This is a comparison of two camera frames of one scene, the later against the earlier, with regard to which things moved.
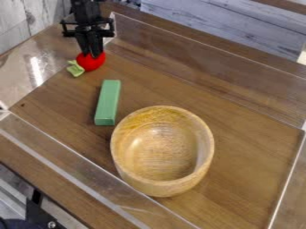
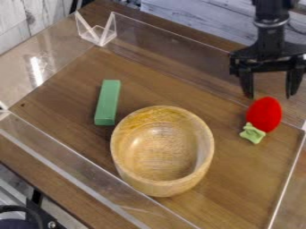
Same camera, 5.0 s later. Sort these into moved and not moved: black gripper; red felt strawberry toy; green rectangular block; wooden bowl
Moved: red felt strawberry toy; black gripper
Not moved: wooden bowl; green rectangular block
